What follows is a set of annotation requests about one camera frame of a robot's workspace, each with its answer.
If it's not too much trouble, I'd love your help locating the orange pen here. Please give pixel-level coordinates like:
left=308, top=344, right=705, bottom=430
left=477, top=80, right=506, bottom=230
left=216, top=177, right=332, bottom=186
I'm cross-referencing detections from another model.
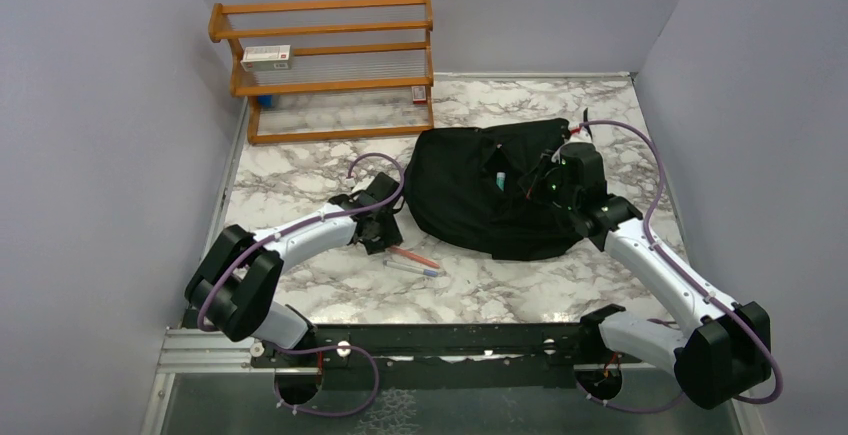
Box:
left=389, top=246, right=440, bottom=270

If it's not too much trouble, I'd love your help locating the black mounting rail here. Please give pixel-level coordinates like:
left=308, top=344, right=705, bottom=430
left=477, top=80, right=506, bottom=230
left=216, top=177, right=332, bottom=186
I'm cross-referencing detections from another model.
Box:
left=247, top=322, right=631, bottom=393

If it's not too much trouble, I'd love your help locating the white green glue stick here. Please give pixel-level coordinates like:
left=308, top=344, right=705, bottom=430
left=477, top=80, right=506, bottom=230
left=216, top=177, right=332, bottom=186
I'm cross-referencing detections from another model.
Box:
left=496, top=172, right=506, bottom=192

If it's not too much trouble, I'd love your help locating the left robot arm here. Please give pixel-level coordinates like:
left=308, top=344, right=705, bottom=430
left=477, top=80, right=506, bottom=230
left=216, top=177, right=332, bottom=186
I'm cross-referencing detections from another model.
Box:
left=184, top=172, right=402, bottom=366

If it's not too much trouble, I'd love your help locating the white red box on shelf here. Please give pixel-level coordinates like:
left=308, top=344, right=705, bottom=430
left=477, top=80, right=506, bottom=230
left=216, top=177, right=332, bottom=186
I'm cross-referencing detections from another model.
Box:
left=240, top=45, right=291, bottom=72

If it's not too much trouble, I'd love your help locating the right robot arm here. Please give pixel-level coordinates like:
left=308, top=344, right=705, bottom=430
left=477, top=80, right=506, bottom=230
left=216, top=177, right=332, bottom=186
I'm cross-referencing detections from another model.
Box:
left=526, top=143, right=778, bottom=409

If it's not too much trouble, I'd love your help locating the black student backpack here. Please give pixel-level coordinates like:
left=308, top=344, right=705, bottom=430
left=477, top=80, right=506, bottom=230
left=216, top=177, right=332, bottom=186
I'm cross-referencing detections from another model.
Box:
left=404, top=118, right=581, bottom=261

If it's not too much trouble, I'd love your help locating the wooden shelf rack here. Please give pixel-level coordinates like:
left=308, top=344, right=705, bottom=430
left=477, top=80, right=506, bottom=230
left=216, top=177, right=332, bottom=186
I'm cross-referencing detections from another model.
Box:
left=208, top=0, right=435, bottom=145

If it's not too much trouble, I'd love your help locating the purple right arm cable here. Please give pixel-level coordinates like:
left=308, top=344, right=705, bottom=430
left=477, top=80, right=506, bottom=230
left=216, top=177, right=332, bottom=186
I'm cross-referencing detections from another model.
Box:
left=569, top=119, right=785, bottom=415

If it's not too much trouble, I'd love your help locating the white blue marker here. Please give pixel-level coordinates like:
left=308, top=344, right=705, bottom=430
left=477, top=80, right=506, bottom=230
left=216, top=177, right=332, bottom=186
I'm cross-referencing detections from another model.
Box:
left=383, top=260, right=440, bottom=277

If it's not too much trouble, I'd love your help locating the blue item under shelf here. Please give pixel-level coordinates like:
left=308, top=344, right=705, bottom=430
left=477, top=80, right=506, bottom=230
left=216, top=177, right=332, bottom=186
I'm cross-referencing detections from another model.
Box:
left=257, top=95, right=274, bottom=109

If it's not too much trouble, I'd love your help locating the small red white box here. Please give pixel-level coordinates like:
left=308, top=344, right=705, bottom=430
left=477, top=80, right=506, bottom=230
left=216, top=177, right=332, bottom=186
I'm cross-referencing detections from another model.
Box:
left=411, top=86, right=427, bottom=104

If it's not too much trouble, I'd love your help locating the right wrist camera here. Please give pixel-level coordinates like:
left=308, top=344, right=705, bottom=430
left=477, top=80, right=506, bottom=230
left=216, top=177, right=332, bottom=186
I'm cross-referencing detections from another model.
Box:
left=550, top=143, right=569, bottom=164

